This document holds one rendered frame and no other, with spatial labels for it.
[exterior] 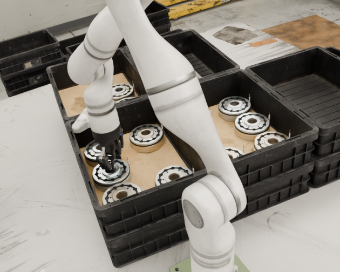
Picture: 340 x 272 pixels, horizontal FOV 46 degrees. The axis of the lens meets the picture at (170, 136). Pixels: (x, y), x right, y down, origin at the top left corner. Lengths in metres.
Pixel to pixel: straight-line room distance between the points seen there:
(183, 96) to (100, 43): 0.24
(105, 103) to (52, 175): 0.50
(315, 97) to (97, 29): 0.83
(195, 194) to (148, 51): 0.26
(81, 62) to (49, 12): 3.53
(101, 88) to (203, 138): 0.36
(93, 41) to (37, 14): 3.58
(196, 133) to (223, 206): 0.14
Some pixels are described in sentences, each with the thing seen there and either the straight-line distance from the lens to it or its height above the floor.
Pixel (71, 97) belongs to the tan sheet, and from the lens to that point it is 1.55.
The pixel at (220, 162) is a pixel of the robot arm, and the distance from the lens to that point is 0.72.
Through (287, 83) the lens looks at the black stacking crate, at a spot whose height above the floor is 0.83.
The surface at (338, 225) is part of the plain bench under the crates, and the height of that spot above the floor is 0.70.
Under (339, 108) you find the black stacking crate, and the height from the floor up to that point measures 0.83.
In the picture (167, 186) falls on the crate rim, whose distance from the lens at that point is 0.94.
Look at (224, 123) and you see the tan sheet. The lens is 1.28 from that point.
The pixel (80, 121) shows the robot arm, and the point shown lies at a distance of 1.05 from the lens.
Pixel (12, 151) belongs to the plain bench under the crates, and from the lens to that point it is 1.60.
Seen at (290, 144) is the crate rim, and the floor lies 0.92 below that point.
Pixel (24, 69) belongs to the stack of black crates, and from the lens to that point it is 2.70.
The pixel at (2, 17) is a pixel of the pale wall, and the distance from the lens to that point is 4.35.
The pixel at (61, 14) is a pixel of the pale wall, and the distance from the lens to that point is 4.47.
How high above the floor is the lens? 1.58
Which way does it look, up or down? 37 degrees down
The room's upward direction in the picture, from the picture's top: 8 degrees counter-clockwise
